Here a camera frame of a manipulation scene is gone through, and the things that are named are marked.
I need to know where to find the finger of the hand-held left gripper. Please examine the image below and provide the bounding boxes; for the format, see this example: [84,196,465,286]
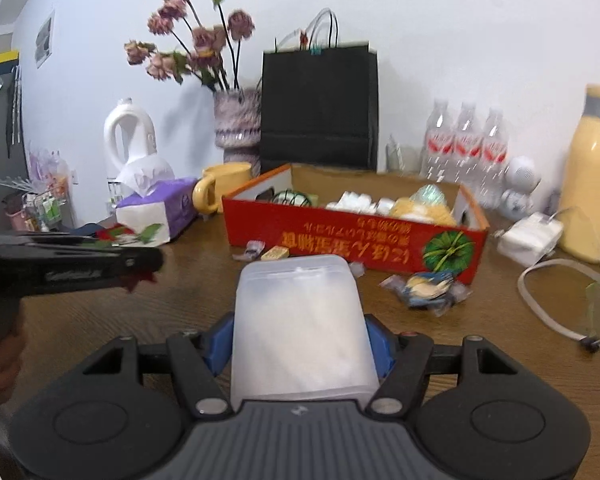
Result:
[0,230,126,257]

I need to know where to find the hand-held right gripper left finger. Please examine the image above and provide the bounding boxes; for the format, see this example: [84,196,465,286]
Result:
[82,311,236,418]

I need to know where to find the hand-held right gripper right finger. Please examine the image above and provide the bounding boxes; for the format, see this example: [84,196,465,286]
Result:
[364,315,518,417]

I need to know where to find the red artificial flower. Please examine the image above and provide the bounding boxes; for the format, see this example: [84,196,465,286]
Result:
[97,222,165,295]

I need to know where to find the translucent plastic box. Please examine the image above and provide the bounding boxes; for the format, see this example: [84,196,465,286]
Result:
[230,254,381,408]

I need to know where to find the red cardboard box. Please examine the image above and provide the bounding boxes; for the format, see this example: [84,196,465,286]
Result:
[221,162,491,283]

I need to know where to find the rack with small items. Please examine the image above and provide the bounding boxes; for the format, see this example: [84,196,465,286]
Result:
[0,147,78,233]

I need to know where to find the person's left hand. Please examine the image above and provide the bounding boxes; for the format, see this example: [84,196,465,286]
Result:
[0,327,25,406]

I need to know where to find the blue yellow candy wrapper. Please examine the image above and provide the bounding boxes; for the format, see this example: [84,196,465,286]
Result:
[379,270,468,317]

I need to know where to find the dark cabinet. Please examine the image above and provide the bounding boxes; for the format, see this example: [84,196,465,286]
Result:
[0,65,31,231]

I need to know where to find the purple tissue box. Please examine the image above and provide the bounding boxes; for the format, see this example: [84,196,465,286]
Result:
[114,152,201,246]

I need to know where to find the white detergent jug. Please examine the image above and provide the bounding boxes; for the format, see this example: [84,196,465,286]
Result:
[103,98,158,183]

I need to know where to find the yellow plush toy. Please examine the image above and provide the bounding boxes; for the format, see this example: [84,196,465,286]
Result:
[392,196,458,226]

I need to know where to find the green iridescent wrap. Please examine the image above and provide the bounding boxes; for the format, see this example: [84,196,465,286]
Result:
[412,185,451,208]

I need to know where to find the yellow mug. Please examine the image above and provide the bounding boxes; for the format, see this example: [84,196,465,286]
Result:
[192,162,253,216]

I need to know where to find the white charger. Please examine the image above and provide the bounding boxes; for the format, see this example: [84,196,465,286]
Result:
[495,211,566,263]

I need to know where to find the glass cup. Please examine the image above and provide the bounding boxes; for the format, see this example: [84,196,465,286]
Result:
[387,135,423,176]

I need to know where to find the clear water bottle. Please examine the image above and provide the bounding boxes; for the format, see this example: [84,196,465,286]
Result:
[452,102,483,186]
[477,107,510,208]
[422,101,456,181]

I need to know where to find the pink textured vase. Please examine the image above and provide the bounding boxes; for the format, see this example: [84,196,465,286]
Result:
[213,87,263,166]

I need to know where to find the white robot speaker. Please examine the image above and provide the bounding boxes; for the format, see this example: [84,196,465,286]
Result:
[500,156,541,221]

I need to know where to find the black paper bag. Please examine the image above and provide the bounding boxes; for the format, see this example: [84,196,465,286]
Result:
[259,8,380,173]

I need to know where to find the dried rose bouquet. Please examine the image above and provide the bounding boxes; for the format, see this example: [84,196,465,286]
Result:
[124,0,257,92]

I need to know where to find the yellow thermos jug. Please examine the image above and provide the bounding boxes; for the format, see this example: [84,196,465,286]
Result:
[559,85,600,265]

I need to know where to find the wall poster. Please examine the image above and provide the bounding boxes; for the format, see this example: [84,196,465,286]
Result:
[34,10,56,68]

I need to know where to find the white cable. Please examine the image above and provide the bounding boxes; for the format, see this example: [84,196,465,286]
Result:
[517,259,600,352]

